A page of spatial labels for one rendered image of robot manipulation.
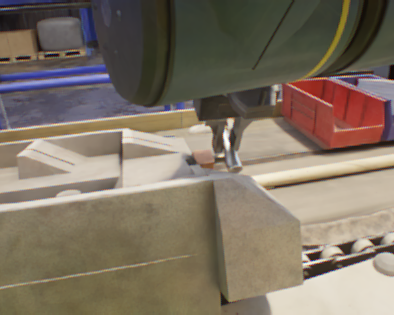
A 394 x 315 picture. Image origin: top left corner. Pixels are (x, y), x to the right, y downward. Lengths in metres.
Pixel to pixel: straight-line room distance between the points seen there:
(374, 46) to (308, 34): 0.07
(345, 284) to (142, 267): 0.31
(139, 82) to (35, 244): 0.25
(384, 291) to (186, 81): 0.46
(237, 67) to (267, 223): 0.22
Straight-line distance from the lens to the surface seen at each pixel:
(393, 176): 0.97
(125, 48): 0.16
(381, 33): 0.24
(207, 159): 0.57
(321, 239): 0.71
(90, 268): 0.38
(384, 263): 0.58
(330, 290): 0.53
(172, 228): 0.36
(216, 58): 0.16
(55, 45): 9.38
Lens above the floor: 1.18
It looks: 26 degrees down
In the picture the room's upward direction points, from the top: 2 degrees counter-clockwise
